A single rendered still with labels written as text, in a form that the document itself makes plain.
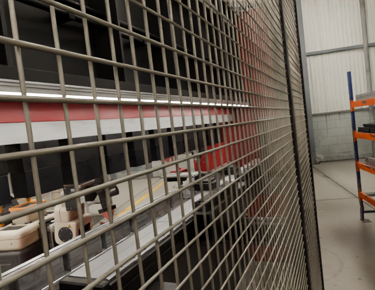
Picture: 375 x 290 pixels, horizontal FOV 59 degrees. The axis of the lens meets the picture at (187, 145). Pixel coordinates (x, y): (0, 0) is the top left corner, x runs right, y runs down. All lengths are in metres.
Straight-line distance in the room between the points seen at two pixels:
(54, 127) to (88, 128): 0.17
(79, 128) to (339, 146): 8.61
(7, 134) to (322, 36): 8.99
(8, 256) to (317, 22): 8.72
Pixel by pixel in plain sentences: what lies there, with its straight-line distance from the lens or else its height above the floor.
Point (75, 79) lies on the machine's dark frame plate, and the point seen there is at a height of 1.51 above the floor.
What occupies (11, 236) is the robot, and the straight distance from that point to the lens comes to 2.40.
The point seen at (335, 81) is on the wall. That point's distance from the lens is 9.49.
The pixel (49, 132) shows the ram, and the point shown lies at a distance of 1.17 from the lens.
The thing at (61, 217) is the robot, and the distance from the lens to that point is 2.36.
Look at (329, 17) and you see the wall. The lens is 9.75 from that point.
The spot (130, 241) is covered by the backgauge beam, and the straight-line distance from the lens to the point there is 1.12.
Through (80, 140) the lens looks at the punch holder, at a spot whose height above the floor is 1.33.
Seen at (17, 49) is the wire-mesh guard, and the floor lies 1.37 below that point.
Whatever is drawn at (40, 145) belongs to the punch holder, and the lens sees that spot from 1.14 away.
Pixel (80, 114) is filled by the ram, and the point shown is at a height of 1.42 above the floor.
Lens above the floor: 1.33
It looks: 3 degrees down
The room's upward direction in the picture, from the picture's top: 7 degrees counter-clockwise
